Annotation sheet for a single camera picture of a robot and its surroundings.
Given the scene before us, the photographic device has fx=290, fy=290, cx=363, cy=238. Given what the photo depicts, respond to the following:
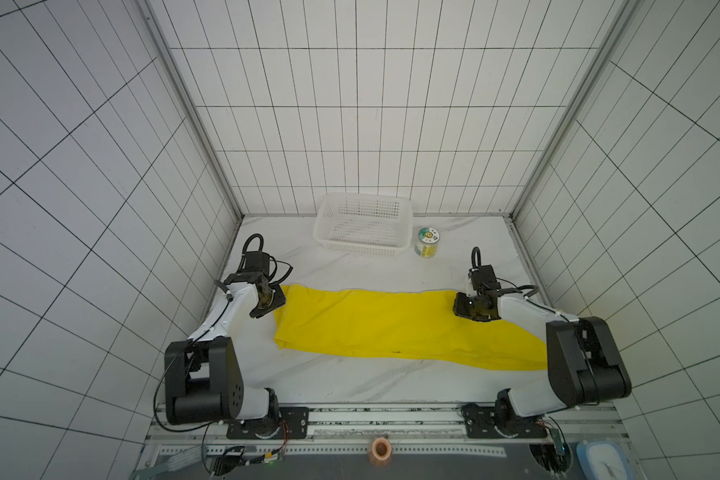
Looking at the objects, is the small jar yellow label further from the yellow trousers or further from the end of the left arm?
the end of the left arm

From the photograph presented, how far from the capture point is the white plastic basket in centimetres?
111

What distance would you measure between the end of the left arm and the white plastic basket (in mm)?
313

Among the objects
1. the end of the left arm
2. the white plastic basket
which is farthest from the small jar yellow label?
the end of the left arm

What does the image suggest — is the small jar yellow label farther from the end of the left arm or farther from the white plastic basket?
the end of the left arm

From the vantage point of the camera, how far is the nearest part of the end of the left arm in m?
0.63
